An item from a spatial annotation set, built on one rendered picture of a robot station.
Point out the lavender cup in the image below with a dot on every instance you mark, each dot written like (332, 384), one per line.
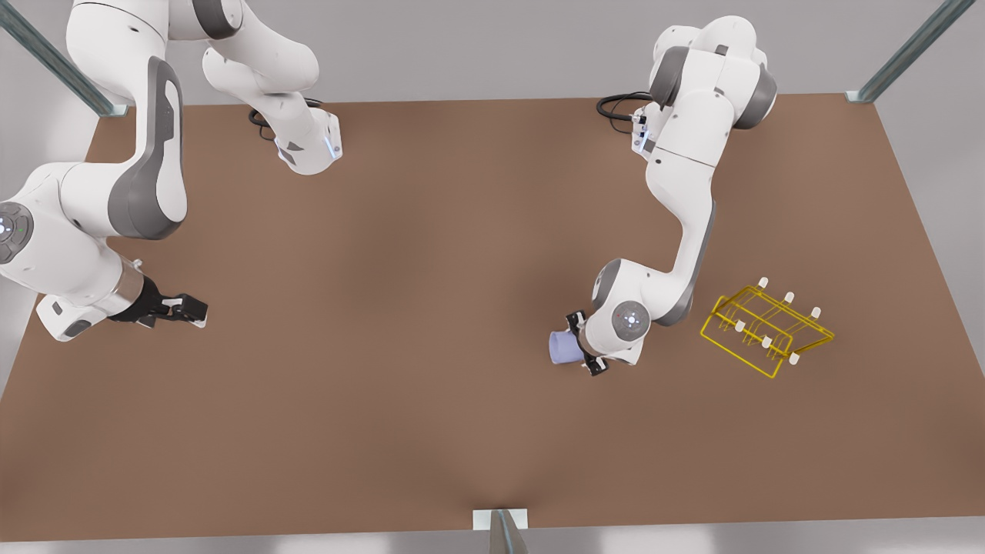
(563, 347)

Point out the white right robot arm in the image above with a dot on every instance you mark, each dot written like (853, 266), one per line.
(77, 208)

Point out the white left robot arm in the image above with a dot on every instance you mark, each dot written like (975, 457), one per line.
(692, 154)

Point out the silver frame post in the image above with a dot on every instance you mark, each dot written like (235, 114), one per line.
(54, 58)
(908, 50)
(502, 531)

